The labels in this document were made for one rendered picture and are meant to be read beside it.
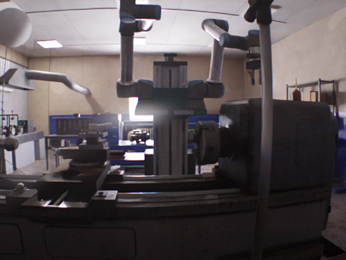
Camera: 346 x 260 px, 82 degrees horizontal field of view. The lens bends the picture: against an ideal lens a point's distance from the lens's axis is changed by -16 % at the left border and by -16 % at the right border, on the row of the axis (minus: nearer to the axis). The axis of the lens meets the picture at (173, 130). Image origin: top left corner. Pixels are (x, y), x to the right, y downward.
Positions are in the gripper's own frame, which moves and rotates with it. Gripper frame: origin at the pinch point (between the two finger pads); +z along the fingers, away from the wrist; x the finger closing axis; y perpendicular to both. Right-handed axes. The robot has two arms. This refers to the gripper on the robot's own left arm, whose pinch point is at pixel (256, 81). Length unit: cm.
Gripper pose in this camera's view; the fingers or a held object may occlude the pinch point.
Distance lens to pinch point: 154.7
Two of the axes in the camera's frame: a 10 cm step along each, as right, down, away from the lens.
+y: 7.5, -0.4, 6.6
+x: -6.7, -0.5, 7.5
